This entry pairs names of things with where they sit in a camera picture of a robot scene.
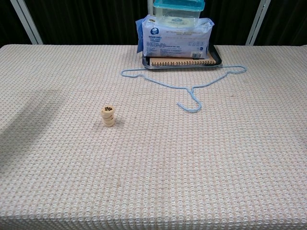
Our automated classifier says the beige woven tablecloth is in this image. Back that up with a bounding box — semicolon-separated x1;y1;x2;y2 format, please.
0;44;307;230

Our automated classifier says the teal clear plastic container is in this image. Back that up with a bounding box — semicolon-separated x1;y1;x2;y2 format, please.
153;0;206;27

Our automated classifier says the metal tray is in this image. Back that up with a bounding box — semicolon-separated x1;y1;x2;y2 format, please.
142;45;223;70

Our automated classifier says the light blue wire hanger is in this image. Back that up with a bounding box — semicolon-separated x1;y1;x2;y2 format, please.
120;65;248;113

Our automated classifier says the brown spiral notebook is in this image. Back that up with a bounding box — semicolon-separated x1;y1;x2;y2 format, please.
149;51;216;68

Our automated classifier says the aluminium frame post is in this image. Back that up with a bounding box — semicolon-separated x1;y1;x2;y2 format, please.
146;0;155;16
245;0;271;46
9;0;44;46

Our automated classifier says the black pleated curtain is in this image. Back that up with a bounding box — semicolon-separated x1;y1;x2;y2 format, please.
202;0;261;46
24;0;151;46
0;0;33;47
253;0;307;46

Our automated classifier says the white blue wet wipes pack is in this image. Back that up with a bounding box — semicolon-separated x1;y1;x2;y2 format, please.
135;14;215;60

